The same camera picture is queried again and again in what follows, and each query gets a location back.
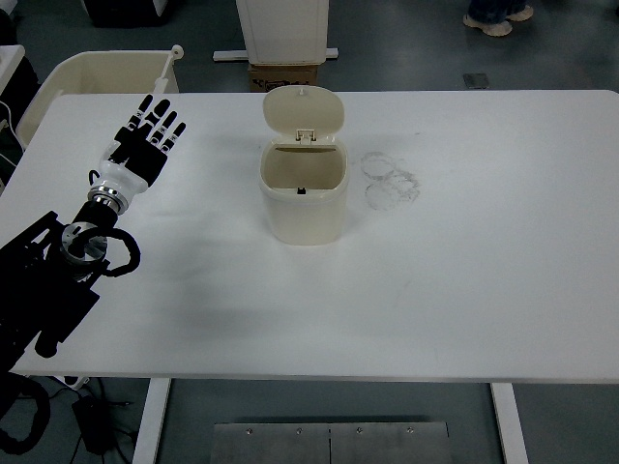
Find cream plastic storage tub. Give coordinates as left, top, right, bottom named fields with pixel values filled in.
left=16, top=50, right=181, bottom=146

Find black power adapter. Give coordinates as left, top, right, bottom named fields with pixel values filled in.
left=72, top=395, right=115, bottom=455

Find white rod with round end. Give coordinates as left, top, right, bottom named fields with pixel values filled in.
left=149, top=43, right=186, bottom=96

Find cream plastic trash bin with lid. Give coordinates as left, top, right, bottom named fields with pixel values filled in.
left=257, top=86, right=350, bottom=247

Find brown cardboard box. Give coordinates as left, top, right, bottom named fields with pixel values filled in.
left=248, top=62, right=320, bottom=93

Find grey metal plate with screws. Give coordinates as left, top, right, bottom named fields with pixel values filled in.
left=213, top=421, right=451, bottom=464

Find person's legs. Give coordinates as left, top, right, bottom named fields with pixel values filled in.
left=467, top=0, right=529, bottom=21

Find person's foot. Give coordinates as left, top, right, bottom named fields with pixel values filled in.
left=502, top=4, right=535, bottom=22
left=462, top=13, right=514, bottom=38

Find black equipment case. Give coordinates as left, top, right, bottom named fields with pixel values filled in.
left=80, top=0, right=168, bottom=28

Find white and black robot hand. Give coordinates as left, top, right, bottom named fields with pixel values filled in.
left=88, top=94, right=188, bottom=196

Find black cable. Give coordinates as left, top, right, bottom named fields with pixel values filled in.
left=47, top=379, right=139, bottom=453

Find white base bar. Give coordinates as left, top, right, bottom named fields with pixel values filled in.
left=212, top=46, right=340, bottom=63

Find white table leg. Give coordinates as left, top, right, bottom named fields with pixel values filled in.
left=490, top=383, right=529, bottom=464
left=131, top=378, right=171, bottom=464

